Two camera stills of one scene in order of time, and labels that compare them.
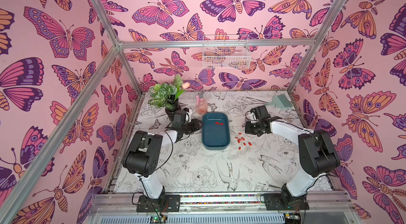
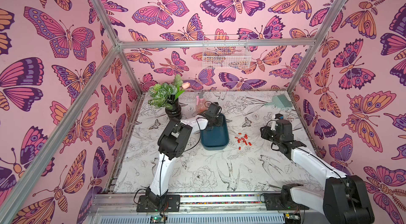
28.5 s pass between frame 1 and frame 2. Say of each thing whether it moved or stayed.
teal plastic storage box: stayed
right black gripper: moved
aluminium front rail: stayed
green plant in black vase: stayed
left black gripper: moved
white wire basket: stayed
